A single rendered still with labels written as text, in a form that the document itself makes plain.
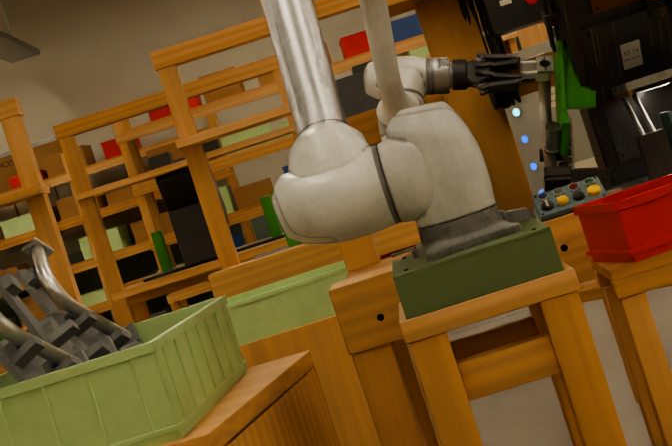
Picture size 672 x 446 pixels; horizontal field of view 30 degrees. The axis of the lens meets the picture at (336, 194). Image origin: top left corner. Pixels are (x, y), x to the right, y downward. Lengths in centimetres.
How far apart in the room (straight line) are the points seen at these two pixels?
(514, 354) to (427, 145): 40
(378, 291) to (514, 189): 72
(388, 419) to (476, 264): 66
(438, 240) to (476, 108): 107
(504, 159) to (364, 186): 109
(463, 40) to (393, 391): 103
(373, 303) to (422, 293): 53
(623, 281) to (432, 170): 44
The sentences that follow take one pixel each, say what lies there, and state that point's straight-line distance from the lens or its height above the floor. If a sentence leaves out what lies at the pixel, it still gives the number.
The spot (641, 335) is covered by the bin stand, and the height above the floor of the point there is 66.
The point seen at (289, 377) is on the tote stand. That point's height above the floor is 77.
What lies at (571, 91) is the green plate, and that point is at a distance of 298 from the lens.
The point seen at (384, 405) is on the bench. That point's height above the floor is 62.
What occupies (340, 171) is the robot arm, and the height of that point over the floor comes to 113.
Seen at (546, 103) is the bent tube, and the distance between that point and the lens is 313.
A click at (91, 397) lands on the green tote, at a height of 90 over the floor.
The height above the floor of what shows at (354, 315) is 83.
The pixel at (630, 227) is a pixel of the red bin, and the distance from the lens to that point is 244.
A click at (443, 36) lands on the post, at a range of 333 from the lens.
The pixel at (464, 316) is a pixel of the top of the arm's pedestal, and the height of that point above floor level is 83.
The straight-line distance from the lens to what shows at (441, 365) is 223.
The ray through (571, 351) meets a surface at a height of 71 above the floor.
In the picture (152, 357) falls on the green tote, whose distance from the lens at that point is 213.
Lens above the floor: 112
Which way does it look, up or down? 1 degrees down
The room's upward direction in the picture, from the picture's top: 18 degrees counter-clockwise
